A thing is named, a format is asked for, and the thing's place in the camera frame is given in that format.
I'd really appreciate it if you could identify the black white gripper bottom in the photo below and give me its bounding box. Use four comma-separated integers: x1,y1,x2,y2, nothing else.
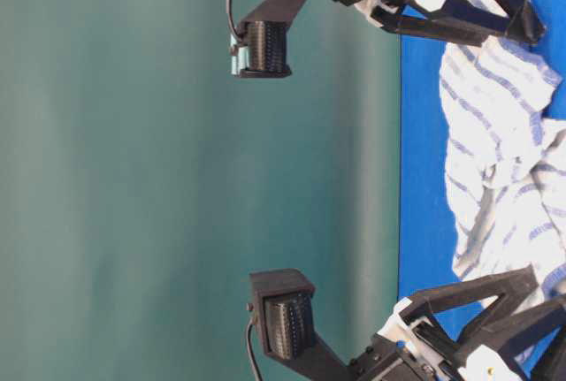
348,266,565,380

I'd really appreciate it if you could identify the black wrist camera bottom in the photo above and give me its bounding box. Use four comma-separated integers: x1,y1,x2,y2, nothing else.
249,269,350,380

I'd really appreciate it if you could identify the black camera cable bottom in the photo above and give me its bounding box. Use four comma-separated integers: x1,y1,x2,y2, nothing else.
244,303,266,381

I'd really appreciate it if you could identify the white blue-striped towel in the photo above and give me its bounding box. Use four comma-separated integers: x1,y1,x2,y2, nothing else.
439,38,565,309

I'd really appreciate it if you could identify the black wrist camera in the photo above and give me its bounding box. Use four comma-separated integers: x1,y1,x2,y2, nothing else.
249,269,350,380
230,0,307,79

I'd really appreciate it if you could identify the black wrist camera top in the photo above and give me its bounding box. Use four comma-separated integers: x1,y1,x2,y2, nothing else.
230,0,307,79

